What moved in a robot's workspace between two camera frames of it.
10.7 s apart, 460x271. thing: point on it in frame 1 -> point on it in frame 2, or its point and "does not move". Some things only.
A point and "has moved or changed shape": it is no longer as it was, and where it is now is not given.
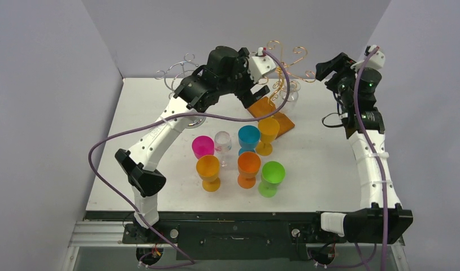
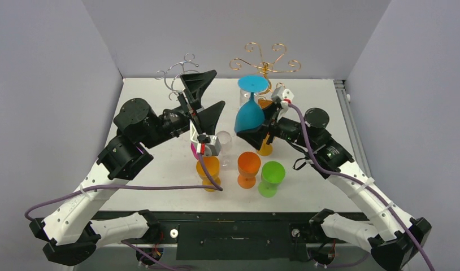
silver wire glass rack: (173, 75) does not move
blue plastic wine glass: (248, 136) has moved or changed shape
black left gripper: (246, 96) -> (195, 85)
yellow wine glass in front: (208, 167) does not move
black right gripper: (335, 65) -> (270, 124)
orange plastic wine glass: (248, 165) does not move
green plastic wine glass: (273, 173) does not move
